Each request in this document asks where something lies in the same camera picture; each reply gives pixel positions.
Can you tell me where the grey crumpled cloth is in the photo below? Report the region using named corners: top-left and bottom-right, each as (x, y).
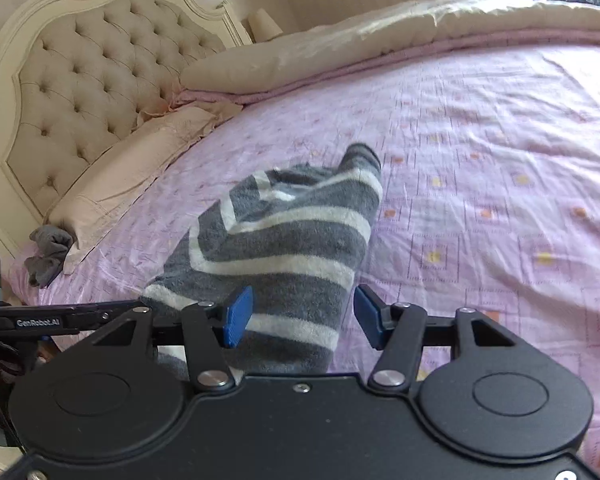
top-left (24, 225), bottom-right (75, 289)

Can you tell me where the cream lamp shade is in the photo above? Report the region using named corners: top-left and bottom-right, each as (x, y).
top-left (247, 7), bottom-right (284, 43)

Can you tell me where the cream tufted headboard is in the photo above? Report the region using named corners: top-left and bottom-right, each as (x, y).
top-left (0, 0), bottom-right (253, 261)

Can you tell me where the beige duvet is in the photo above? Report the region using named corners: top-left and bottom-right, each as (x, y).
top-left (180, 0), bottom-right (600, 106)

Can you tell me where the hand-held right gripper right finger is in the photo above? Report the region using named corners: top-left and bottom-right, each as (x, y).
top-left (353, 284), bottom-right (517, 389)

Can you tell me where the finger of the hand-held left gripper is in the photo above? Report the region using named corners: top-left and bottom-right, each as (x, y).
top-left (75, 299), bottom-right (152, 333)

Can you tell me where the grey white striped sweater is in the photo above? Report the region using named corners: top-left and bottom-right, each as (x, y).
top-left (140, 142), bottom-right (384, 386)

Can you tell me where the beige pillow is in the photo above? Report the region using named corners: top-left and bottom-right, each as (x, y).
top-left (42, 106), bottom-right (243, 276)

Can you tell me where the pink patterned bed sheet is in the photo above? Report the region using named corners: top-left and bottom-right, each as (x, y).
top-left (7, 42), bottom-right (600, 480)

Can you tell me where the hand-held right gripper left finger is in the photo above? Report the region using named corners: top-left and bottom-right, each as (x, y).
top-left (90, 285), bottom-right (254, 391)

